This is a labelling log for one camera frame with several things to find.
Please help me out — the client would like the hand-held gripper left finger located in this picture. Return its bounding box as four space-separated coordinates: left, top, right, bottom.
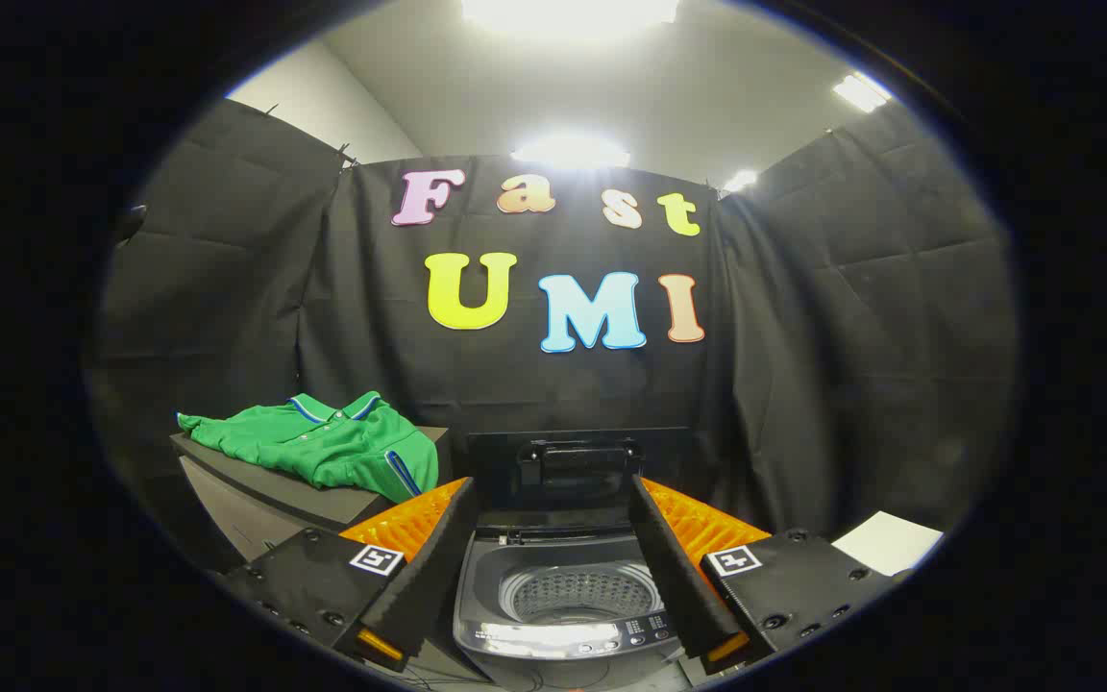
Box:
222 478 480 673

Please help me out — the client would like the green polo shirt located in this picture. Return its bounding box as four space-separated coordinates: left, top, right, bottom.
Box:
177 390 440 504

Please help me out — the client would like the white paper sheet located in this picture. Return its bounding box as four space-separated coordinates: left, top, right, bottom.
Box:
830 510 946 578

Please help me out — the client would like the grey washing machine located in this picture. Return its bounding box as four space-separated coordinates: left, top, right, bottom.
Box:
453 524 699 692

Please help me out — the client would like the grey cabinet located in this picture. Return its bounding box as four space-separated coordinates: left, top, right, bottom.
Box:
169 426 454 570

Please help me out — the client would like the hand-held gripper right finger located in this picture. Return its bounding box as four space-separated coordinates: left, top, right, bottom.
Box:
628 475 901 676

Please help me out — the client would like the dark washing machine lid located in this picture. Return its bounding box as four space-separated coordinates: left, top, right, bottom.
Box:
465 428 691 531

